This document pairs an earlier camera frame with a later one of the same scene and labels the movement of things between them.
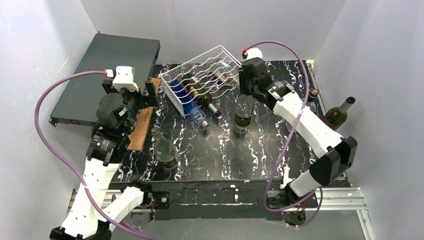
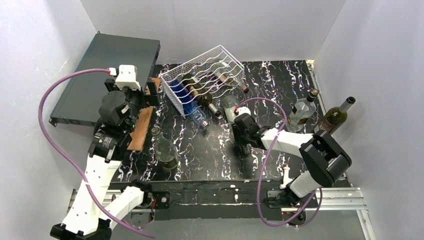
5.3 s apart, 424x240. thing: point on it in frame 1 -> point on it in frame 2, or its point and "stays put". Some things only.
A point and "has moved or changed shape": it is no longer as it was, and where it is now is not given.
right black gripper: (247, 79) -> (239, 133)
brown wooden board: (136, 137) stays put
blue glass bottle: (192, 111) stays put
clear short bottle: (244, 107) has moved or changed shape
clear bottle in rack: (226, 73) stays put
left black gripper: (142, 96) stays put
